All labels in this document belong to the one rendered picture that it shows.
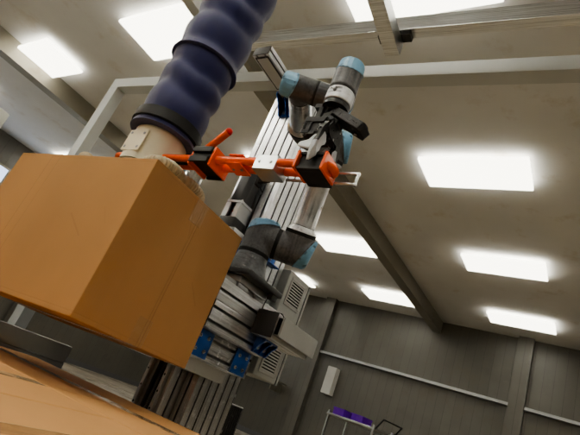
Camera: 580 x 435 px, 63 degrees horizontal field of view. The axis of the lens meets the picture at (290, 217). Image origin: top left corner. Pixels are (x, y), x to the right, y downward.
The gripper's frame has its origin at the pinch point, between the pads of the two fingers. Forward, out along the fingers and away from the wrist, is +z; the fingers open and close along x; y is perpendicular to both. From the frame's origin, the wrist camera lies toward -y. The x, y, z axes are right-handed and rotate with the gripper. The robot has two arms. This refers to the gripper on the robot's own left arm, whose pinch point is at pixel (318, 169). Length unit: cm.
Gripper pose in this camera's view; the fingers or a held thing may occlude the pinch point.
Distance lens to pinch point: 116.4
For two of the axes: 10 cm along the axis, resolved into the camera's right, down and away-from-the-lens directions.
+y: -8.4, -0.9, 5.3
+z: -3.4, 8.6, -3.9
